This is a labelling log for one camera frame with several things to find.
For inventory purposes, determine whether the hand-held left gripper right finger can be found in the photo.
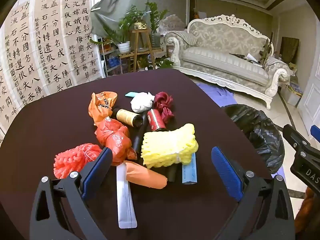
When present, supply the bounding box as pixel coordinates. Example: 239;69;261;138
211;146;295;240

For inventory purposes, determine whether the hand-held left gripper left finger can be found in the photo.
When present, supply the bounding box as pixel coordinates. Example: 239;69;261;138
29;147;113;240

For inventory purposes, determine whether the red foam net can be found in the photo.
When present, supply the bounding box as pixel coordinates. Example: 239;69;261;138
54;143;103;180

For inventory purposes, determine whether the blue paper strip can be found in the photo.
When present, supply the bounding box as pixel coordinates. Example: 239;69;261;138
182;152;198;185

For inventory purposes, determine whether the orange plastic bag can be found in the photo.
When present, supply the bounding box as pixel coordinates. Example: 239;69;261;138
88;91;137;167

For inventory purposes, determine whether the bin with black liner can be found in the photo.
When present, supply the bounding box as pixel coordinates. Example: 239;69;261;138
221;104;285;174

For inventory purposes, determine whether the long white pouch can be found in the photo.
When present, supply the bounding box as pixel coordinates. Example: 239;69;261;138
116;162;137;229

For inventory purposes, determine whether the yellow foam net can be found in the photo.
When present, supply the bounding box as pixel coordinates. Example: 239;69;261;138
141;123;199;169

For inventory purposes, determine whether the red can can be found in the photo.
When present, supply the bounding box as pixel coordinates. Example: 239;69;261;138
147;109;167;132

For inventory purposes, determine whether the dark red ribbon bundle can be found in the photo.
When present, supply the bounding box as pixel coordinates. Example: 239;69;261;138
153;92;175;123

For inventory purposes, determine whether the person's right forearm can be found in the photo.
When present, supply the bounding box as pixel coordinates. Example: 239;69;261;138
295;187;320;233

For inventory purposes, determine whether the white panelled door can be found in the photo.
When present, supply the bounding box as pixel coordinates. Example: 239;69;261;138
297;12;320;140

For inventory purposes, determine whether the clear storage box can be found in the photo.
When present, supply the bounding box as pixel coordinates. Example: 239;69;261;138
282;80;304;105

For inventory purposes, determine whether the dark brown tablecloth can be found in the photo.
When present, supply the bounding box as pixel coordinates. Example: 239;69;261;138
0;67;273;240

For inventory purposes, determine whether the patterned beige throw blanket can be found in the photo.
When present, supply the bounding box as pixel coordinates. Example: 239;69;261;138
264;56;290;74

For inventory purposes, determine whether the purple bed sheet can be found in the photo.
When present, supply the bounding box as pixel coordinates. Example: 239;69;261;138
196;81;235;108

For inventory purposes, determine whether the dark woven panel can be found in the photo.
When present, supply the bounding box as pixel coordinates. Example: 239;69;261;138
279;37;300;64

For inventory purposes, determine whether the toy rifle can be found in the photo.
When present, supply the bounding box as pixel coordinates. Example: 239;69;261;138
259;32;273;67

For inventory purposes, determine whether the stack of papers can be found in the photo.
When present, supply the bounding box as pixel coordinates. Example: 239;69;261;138
229;52;263;67

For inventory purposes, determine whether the ornate white sofa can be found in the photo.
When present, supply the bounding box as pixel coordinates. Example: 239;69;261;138
164;15;292;110

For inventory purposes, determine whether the calligraphy paper scroll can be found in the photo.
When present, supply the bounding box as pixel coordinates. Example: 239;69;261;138
32;0;75;98
0;62;19;137
60;0;104;90
0;1;50;120

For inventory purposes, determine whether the metal shelf rack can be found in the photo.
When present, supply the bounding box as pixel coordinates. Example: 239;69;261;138
99;42;123;77

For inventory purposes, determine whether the potted plant white pot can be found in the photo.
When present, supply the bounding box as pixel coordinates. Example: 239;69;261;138
102;5;143;54

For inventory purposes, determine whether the small green potted plant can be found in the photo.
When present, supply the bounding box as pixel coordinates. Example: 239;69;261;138
155;56;174;68

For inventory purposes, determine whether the wooden plant stand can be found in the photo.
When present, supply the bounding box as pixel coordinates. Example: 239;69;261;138
119;29;163;74

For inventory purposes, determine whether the striped grey throw blanket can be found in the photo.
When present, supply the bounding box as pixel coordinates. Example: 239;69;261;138
172;30;198;46

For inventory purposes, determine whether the grey curtain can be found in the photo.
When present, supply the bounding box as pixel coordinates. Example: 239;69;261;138
90;0;160;37

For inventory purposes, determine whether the ornate white armchair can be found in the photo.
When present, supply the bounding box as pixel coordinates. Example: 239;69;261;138
159;15;188;34

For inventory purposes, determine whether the tall plant grey pot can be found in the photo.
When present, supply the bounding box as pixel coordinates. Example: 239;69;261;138
145;2;169;49

